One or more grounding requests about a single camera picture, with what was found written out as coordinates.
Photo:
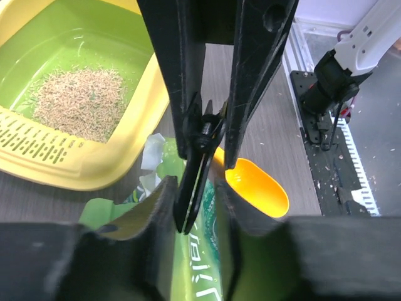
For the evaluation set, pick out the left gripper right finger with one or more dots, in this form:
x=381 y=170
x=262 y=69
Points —
x=305 y=257

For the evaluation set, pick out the clean litter pellets in box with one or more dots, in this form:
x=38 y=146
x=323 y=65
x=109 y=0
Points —
x=87 y=103

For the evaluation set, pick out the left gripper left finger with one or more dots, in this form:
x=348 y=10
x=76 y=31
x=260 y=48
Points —
x=129 y=258

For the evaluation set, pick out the black bag clip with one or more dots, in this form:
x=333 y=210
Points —
x=203 y=132

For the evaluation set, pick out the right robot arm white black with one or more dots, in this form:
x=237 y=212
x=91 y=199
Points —
x=346 y=65

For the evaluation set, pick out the green cat litter bag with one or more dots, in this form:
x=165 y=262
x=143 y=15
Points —
x=196 y=269

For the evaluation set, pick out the yellow plastic scoop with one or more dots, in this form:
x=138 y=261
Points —
x=253 y=184

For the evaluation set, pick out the yellow green litter box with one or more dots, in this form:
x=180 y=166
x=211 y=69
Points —
x=40 y=37

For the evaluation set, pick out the aluminium rail frame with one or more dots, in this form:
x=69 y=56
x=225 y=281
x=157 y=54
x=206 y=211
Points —
x=374 y=120

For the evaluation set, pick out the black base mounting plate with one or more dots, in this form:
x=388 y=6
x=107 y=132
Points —
x=340 y=182

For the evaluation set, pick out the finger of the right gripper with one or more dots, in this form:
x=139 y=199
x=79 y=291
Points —
x=177 y=37
x=261 y=32

